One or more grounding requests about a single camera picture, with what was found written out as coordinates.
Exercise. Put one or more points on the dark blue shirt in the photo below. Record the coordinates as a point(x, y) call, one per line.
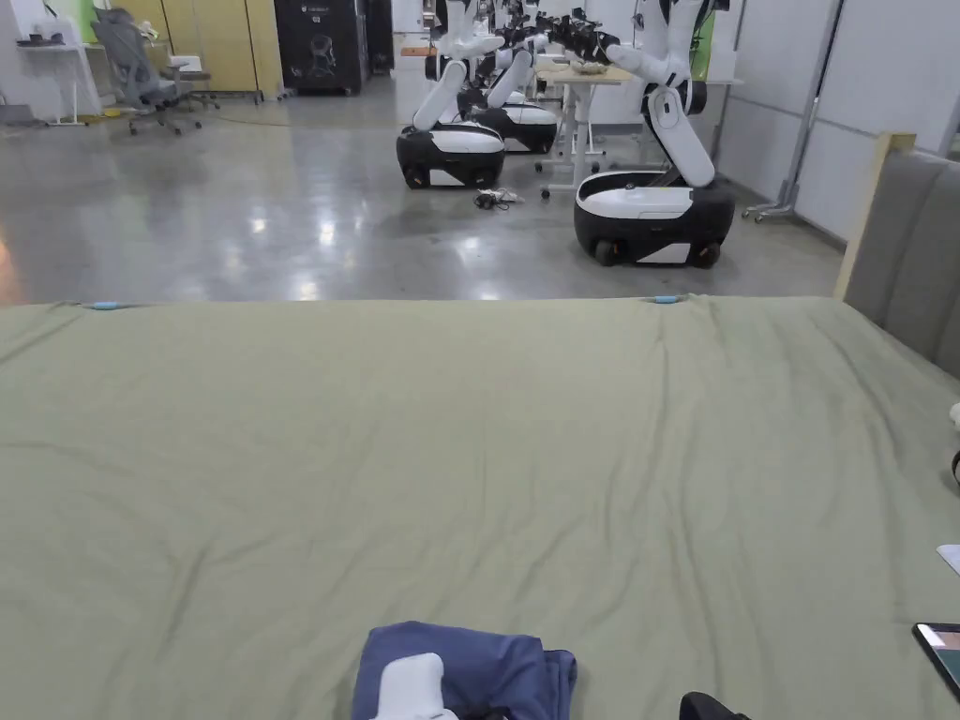
point(495, 667)

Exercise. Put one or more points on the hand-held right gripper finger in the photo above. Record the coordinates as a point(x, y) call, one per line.
point(709, 709)

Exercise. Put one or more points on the bed with pale green sheet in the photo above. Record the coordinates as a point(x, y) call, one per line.
point(480, 465)

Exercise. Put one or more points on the white desk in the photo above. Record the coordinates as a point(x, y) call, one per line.
point(56, 71)

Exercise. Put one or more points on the white and black wheeled robot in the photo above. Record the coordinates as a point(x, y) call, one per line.
point(450, 154)
point(652, 202)
point(525, 124)

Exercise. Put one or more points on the white card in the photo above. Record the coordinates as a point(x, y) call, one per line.
point(951, 559)

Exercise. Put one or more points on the black cabinet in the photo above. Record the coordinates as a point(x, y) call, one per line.
point(322, 45)

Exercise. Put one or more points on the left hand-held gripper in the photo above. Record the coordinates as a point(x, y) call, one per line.
point(411, 686)

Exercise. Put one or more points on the grey padded headboard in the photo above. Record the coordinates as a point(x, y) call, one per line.
point(911, 247)

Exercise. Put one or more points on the black phone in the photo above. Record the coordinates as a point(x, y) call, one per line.
point(941, 656)

